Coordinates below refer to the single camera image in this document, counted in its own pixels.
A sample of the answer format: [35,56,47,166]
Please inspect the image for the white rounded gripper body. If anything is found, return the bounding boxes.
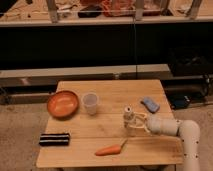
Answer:
[146,115,181,136]

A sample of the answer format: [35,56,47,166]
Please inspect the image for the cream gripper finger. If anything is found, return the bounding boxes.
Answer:
[135,113,147,120]
[127,125,150,133]

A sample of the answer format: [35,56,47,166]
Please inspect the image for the small clear bottle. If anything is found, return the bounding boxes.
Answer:
[123,106,136,131]

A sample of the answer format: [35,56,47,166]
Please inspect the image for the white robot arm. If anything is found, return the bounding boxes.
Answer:
[123,113,200,171]

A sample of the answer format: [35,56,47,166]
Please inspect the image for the blue sponge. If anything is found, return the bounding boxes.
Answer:
[140,97,160,113]

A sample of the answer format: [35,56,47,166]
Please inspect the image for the orange toy carrot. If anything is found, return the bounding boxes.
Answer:
[95,141,126,156]

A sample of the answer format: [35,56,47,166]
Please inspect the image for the wooden table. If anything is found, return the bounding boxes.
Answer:
[36,80,182,168]

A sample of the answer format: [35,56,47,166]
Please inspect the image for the translucent plastic cup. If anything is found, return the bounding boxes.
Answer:
[82,93,98,115]

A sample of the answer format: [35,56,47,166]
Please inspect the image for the orange bowl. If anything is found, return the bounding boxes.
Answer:
[47,90,79,118]

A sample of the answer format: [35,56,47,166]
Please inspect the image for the black white striped sponge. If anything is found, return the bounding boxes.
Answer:
[39,133,70,146]

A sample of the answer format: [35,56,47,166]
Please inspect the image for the long metal rail bench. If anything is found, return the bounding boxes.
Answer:
[0,64,172,87]

